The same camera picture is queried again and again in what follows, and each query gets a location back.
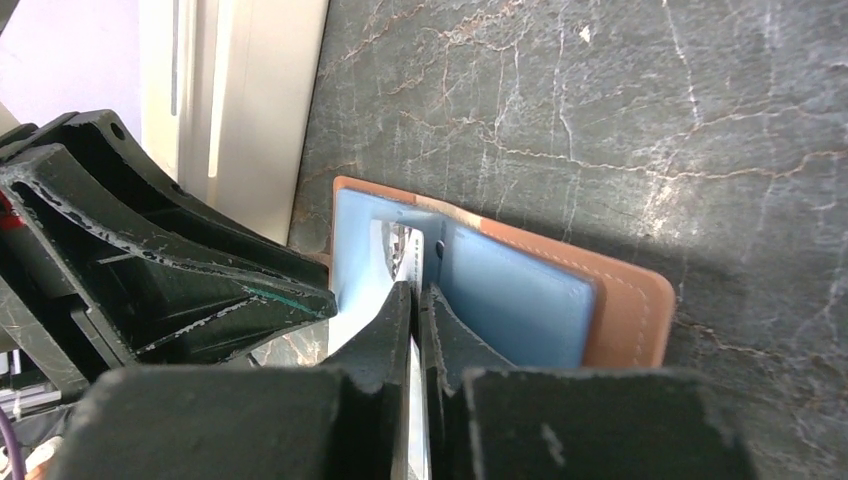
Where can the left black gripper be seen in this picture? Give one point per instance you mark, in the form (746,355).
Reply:
(99,286)

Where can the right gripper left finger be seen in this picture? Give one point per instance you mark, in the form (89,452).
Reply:
(346,418)

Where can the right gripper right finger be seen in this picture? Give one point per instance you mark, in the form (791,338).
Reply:
(488,419)

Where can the brown leather card holder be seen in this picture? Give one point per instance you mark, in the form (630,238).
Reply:
(536,301)

